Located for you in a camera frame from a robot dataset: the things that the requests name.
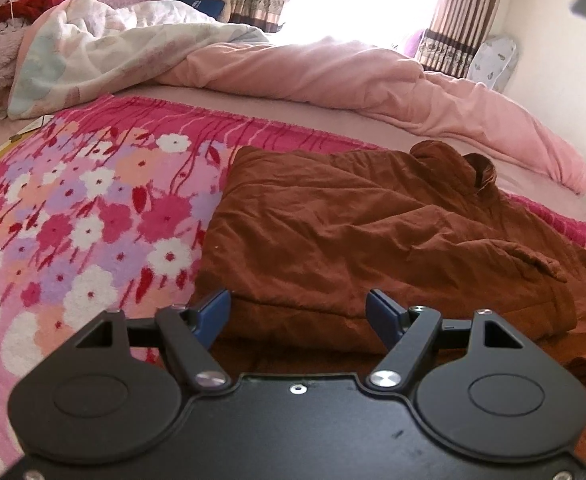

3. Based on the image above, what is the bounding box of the pink bed sheet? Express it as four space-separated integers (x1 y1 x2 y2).
120 86 586 221

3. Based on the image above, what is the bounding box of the red garment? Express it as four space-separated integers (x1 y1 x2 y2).
0 0 66 23

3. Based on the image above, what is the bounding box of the right striped curtain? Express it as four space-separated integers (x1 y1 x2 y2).
417 0 500 78

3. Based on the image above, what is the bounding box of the white floral duvet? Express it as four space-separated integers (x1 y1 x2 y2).
7 0 268 119

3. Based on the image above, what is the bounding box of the pink floral blanket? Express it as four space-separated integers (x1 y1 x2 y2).
0 93 586 346

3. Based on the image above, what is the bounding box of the pink quilt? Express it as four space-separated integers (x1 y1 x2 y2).
155 41 586 194

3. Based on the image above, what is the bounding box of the brown padded jacket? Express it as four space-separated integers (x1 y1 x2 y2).
189 140 586 480

